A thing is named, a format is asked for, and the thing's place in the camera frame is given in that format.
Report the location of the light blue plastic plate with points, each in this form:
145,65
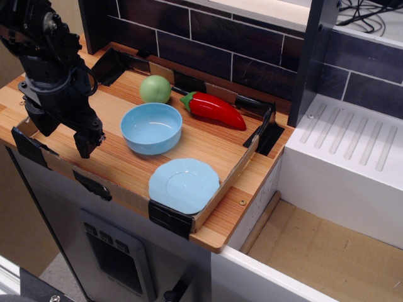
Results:
184,185

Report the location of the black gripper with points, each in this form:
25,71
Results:
65,102

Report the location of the white toy sink unit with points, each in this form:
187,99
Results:
326,225

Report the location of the grey vertical post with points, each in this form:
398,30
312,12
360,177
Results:
322,18

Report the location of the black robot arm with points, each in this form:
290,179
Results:
36,35

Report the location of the light blue plastic bowl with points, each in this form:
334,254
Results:
151,128

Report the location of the red toy chili pepper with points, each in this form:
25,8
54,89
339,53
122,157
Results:
212,107

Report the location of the silver toy dishwasher front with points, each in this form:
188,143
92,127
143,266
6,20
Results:
114,253

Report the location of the cardboard tray with black tape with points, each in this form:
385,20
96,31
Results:
242,159

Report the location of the green toy ball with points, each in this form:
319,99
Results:
155,89

